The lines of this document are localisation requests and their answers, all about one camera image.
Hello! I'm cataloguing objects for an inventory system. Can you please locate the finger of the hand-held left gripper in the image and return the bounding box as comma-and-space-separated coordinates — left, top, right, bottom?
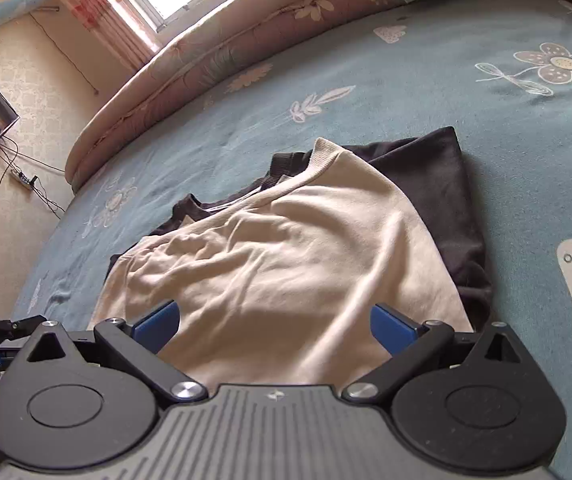
0, 314, 47, 348

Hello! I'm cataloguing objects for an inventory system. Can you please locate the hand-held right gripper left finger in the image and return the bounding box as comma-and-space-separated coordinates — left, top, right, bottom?
26, 300, 209, 406

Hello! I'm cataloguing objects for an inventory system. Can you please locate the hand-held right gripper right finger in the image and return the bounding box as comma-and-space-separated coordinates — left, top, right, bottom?
342, 302, 524, 406

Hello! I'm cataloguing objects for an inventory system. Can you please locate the beige sweatshirt with black sleeves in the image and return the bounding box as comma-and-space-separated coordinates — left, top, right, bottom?
88, 126, 494, 391

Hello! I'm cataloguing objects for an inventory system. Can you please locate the white power strip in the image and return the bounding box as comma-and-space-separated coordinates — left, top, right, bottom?
10, 167, 39, 192

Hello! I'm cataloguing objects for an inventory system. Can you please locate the blue floral bed sheet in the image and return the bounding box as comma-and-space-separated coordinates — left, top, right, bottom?
10, 0, 572, 480

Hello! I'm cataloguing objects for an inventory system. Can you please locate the pink floral folded quilt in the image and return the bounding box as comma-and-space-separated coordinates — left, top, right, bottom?
64, 0, 407, 193

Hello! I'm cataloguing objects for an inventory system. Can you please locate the pink floral curtain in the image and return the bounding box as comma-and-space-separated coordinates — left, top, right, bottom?
28, 0, 161, 71

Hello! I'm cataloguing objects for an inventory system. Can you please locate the power strip with cables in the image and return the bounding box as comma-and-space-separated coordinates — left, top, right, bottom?
0, 132, 66, 221

